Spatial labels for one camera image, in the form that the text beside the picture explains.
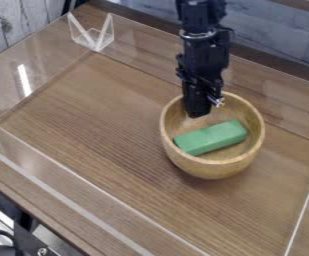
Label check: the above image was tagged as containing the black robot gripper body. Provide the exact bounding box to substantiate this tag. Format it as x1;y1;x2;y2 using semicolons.
175;26;231;90

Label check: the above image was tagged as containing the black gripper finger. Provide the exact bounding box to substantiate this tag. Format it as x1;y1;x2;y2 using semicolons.
181;79;211;118
201;79;223;115

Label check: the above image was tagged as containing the green rectangular block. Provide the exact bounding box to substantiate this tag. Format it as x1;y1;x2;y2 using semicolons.
172;120;247;156

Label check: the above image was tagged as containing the round wooden bowl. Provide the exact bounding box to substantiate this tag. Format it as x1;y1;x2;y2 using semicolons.
159;92;266;180

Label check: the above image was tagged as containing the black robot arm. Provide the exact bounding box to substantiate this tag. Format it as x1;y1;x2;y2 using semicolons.
175;0;232;118

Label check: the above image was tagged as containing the clear acrylic corner bracket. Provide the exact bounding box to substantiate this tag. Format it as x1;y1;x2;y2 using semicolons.
67;13;113;52

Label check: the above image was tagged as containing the clear acrylic tray wall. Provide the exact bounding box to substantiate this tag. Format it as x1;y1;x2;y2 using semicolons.
0;127;209;256

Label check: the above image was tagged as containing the black metal bracket with bolt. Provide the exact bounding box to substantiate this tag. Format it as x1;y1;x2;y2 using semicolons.
13;223;60;256

